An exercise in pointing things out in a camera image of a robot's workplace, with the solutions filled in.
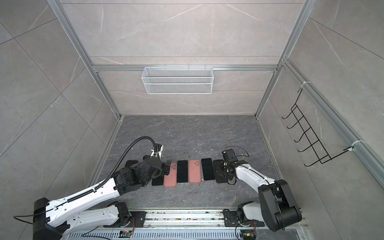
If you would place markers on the white wire mesh basket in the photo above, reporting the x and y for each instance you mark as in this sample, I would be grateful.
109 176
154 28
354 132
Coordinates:
178 80

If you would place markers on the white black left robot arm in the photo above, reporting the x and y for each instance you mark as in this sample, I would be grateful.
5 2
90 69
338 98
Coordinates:
56 219

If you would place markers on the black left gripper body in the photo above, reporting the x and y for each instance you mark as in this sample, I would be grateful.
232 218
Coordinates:
162 170

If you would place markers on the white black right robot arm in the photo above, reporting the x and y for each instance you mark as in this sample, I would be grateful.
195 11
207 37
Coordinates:
277 208

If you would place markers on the small circuit board left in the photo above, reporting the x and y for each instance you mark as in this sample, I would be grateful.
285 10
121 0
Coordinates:
126 234

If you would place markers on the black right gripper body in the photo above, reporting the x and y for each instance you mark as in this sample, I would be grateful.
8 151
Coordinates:
223 169

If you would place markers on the black phone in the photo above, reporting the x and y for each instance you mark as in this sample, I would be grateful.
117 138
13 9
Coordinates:
159 181
182 172

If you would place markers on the small circuit board right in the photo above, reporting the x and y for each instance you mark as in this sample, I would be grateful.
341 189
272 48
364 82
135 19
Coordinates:
247 235

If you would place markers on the pink phone case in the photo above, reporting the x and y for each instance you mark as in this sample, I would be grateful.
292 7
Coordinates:
170 180

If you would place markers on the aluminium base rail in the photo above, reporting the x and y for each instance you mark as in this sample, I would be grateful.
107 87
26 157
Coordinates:
209 224

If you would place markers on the black pad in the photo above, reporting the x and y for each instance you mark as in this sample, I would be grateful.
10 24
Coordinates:
208 169
131 163

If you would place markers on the black wire hook rack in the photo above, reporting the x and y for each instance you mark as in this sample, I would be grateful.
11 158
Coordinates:
315 143

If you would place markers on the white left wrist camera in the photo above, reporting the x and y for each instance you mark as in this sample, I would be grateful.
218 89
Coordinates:
157 151

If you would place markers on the black phone case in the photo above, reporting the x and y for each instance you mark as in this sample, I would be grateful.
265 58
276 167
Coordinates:
220 172

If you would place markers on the small circuit board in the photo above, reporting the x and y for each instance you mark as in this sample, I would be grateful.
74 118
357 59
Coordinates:
126 234
247 235

